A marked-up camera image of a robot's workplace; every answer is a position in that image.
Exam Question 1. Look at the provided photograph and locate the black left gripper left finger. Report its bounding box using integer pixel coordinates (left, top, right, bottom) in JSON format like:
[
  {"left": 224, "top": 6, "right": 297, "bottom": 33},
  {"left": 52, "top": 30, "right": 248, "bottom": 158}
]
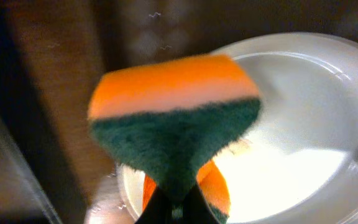
[{"left": 135, "top": 187, "right": 172, "bottom": 224}]

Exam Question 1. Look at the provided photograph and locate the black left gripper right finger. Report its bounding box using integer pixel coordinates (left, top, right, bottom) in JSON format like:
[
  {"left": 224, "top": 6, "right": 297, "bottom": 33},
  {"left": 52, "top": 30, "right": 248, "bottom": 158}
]
[{"left": 181, "top": 185, "right": 219, "bottom": 224}]

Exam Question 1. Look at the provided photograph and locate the pale green plate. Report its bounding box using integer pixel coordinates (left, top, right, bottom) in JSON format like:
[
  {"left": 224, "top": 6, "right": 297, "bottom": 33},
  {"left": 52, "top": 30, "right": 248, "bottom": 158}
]
[{"left": 116, "top": 32, "right": 358, "bottom": 224}]

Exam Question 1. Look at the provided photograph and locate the green and orange sponge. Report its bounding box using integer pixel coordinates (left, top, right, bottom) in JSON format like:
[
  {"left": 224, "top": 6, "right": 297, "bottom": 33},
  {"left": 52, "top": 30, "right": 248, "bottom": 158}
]
[{"left": 88, "top": 55, "right": 262, "bottom": 223}]

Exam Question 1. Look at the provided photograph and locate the dark brown serving tray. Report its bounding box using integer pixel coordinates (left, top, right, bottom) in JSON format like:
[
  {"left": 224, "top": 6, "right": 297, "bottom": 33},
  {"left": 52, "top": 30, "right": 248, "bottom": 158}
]
[{"left": 0, "top": 0, "right": 358, "bottom": 223}]

